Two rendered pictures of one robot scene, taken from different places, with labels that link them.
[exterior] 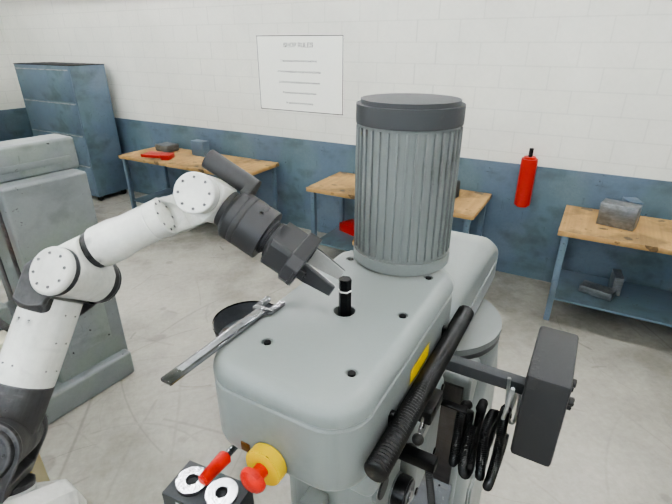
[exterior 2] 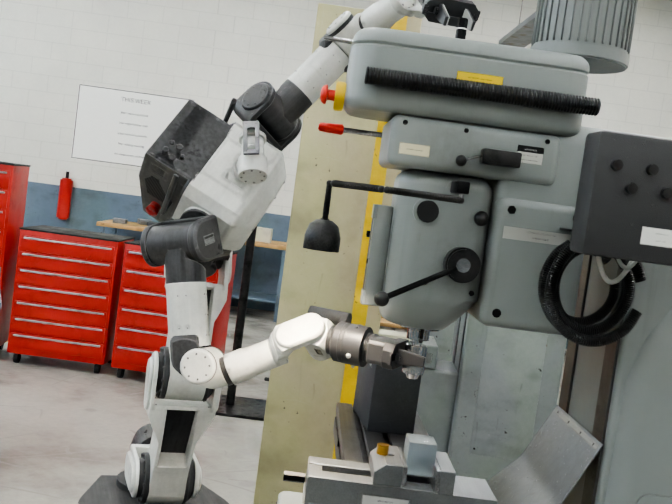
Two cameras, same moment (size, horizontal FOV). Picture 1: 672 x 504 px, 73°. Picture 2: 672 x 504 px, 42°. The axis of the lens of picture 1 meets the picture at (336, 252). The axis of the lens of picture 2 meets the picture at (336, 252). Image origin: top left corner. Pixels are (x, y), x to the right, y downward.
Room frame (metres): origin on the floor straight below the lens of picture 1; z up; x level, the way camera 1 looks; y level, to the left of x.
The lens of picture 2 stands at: (-0.47, -1.47, 1.56)
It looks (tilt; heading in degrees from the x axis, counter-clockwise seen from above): 4 degrees down; 58
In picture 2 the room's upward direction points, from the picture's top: 8 degrees clockwise
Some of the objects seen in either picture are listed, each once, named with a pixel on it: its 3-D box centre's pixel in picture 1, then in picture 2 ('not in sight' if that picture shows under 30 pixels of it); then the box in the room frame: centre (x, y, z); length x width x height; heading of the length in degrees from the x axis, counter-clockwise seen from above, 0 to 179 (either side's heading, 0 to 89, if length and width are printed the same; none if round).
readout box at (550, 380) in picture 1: (547, 393); (641, 199); (0.75, -0.45, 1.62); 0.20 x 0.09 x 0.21; 150
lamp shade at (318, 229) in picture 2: not in sight; (322, 234); (0.41, 0.01, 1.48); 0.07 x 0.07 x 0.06
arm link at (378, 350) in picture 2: not in sight; (374, 350); (0.60, 0.06, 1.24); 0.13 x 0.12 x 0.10; 37
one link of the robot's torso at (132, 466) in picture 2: not in sight; (162, 472); (0.50, 0.90, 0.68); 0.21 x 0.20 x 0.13; 77
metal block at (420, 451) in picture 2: not in sight; (419, 454); (0.54, -0.22, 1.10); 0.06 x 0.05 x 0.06; 60
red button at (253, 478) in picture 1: (255, 476); (328, 94); (0.44, 0.11, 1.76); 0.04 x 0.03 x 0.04; 60
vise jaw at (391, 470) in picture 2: not in sight; (387, 464); (0.49, -0.19, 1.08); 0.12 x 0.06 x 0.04; 60
